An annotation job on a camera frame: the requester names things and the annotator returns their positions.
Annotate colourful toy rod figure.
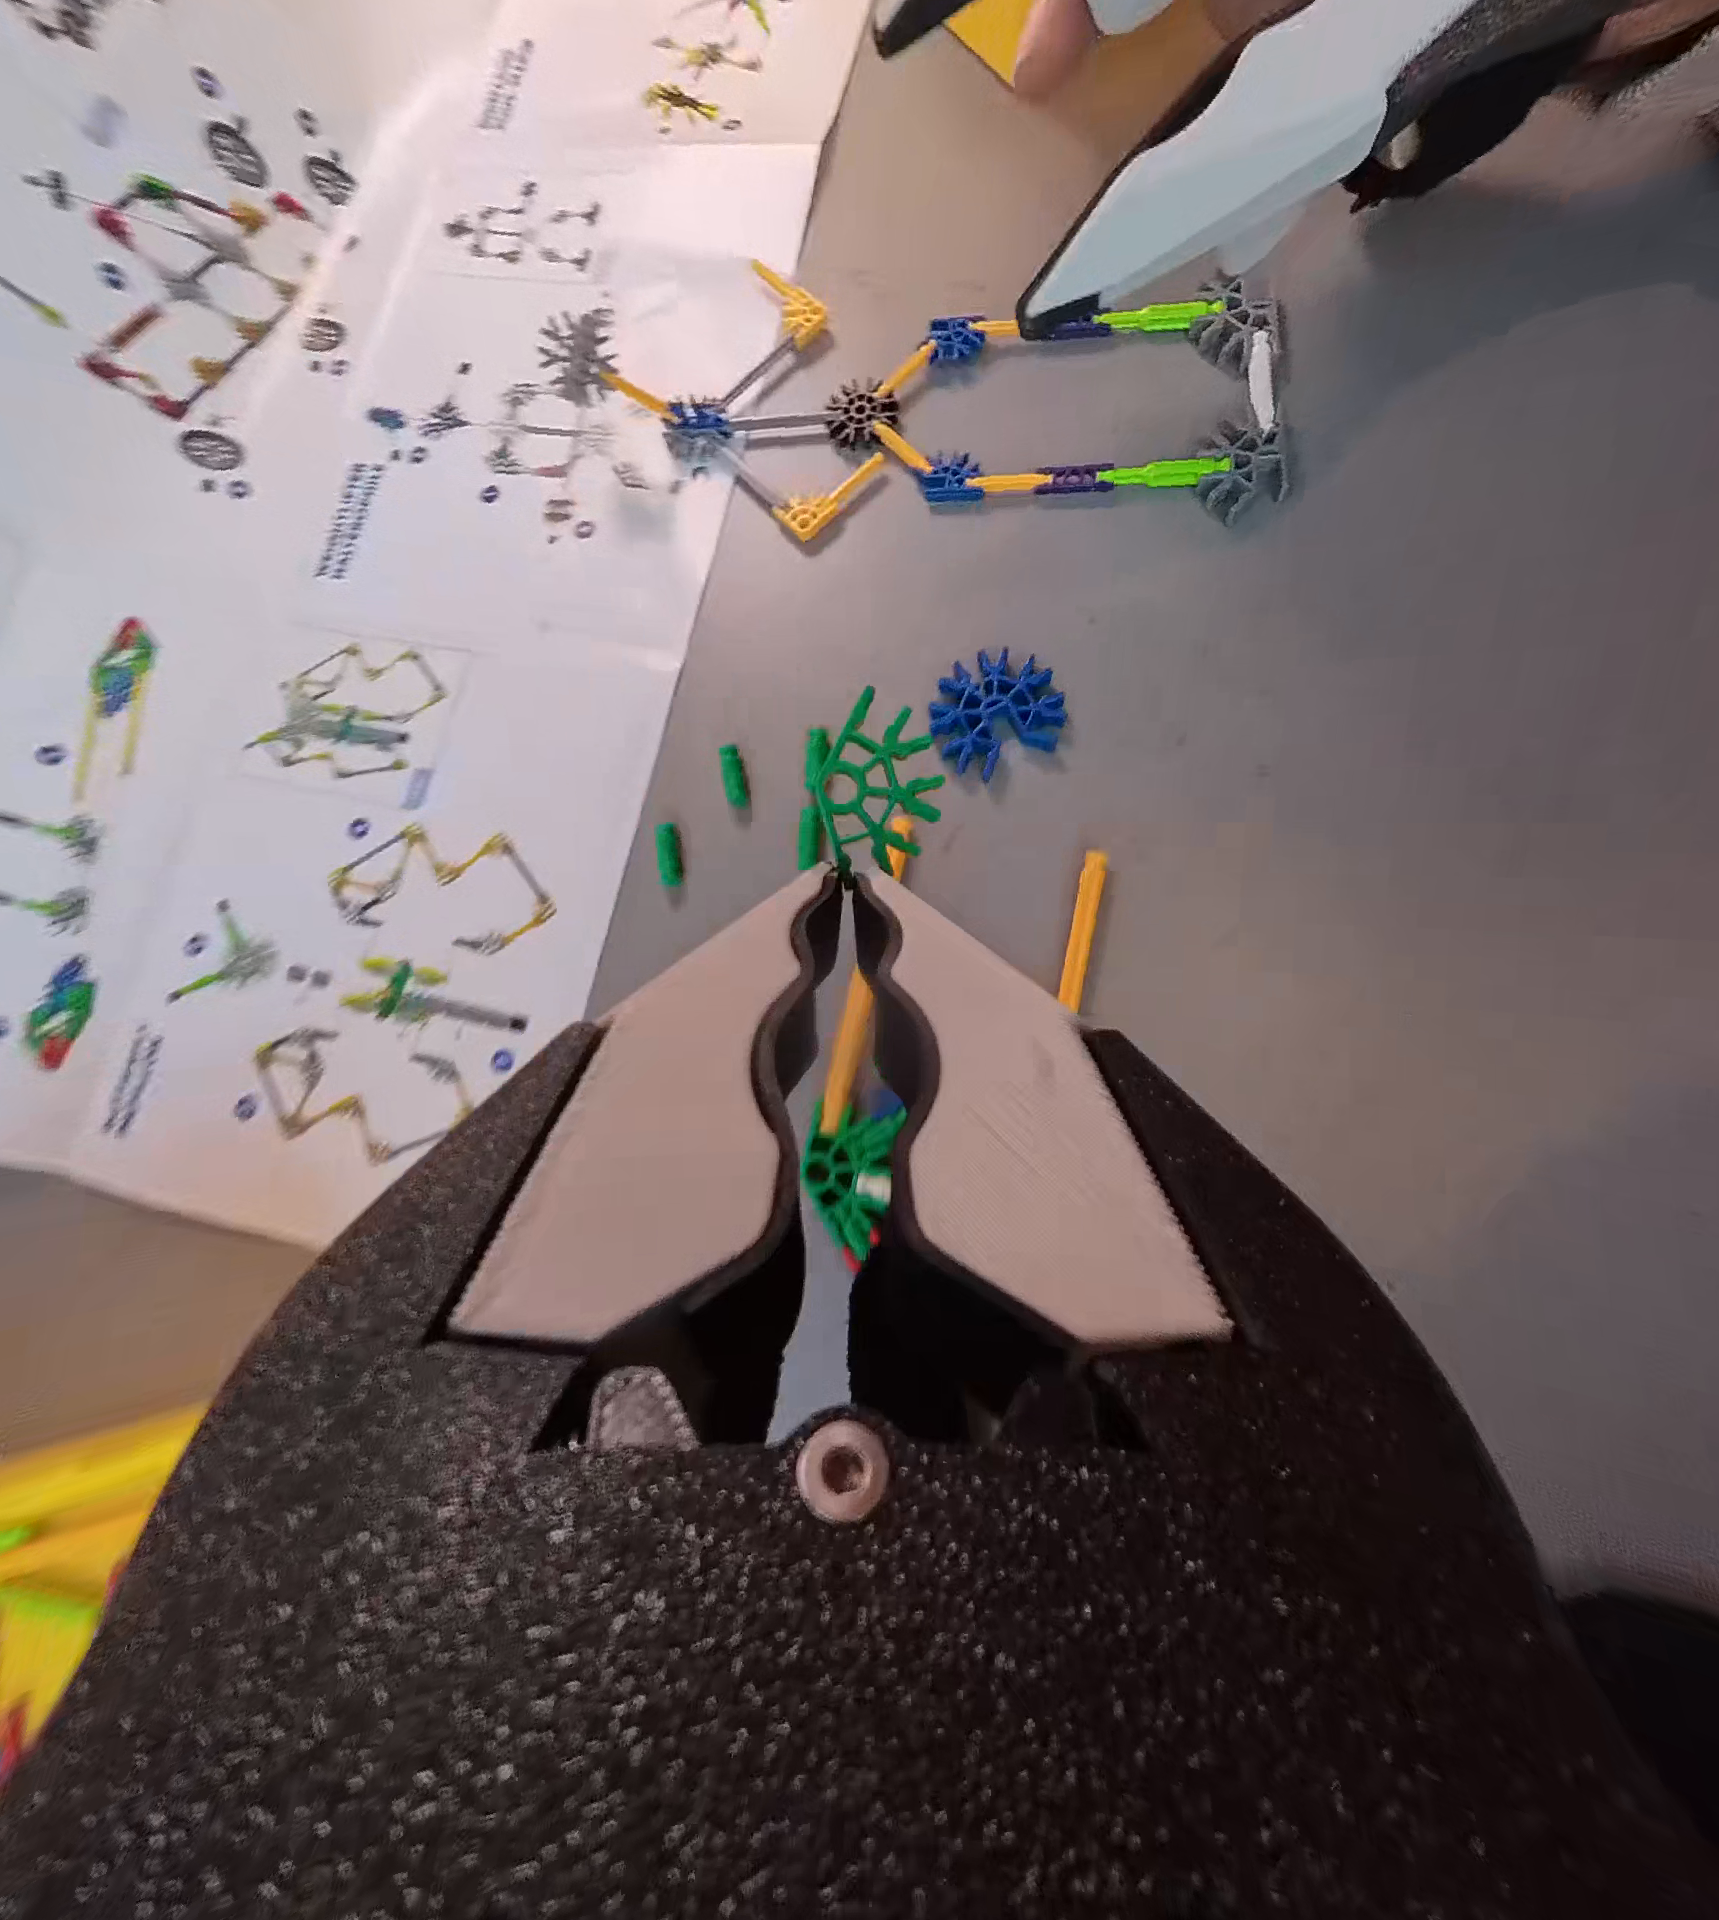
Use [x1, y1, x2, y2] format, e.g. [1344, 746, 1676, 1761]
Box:
[604, 261, 1294, 546]

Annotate person's right hand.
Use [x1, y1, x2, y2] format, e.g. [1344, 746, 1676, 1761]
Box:
[1016, 0, 1102, 102]

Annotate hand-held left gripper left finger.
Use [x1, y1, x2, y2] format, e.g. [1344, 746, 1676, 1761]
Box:
[446, 866, 850, 1345]

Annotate green fan toy connector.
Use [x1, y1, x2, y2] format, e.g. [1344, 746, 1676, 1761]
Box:
[806, 685, 946, 879]
[800, 1116, 910, 1273]

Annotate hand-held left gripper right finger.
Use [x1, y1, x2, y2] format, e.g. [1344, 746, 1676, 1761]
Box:
[848, 869, 1236, 1351]

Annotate grey desk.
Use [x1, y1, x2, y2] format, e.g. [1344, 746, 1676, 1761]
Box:
[0, 0, 1719, 1652]

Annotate long yellow toy rod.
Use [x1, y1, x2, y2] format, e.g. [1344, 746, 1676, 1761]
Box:
[818, 816, 922, 1138]
[1058, 850, 1110, 1012]

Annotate white instruction sheet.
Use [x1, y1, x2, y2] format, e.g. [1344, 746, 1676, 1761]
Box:
[0, 0, 876, 1247]

